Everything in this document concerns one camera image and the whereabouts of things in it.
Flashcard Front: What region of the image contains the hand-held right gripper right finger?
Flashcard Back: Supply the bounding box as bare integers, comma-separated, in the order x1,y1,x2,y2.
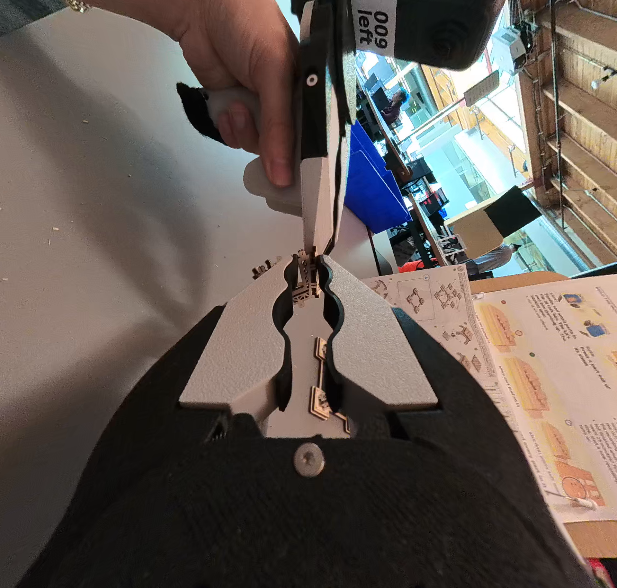
319,255,440,435

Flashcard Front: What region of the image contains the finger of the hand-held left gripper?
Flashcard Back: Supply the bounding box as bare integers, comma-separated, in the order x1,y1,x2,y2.
324,60,358,257
300,154,336,257

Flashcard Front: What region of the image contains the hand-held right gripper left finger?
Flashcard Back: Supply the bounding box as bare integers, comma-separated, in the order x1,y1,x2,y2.
178,254,299,435

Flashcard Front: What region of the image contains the small wooden tower midsection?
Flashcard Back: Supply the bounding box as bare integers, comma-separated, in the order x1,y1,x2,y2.
252,247,323,308

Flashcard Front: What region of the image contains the person's left hand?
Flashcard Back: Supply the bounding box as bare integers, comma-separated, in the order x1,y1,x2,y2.
82,0,300,189

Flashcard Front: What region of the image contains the blue storage bin white label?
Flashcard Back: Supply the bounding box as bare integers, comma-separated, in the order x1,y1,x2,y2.
344,152,414,234

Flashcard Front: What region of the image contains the wooden tower base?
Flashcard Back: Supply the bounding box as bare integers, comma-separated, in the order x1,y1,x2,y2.
308,336,353,437

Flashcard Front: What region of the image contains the hanging sign board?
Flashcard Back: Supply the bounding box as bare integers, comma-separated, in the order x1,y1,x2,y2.
463,70,500,108

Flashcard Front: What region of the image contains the black crate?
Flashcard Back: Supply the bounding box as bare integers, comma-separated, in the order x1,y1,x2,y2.
418,187,450,217

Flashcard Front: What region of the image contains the cardboard box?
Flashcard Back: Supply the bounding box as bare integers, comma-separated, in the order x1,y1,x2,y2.
444,207,507,257

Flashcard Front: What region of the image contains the colourful instruction leaflet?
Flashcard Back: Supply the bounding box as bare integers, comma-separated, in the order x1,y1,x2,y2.
470,275,617,524

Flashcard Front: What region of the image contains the black foam panel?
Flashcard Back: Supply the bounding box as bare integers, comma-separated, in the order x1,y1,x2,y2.
483,186,544,238

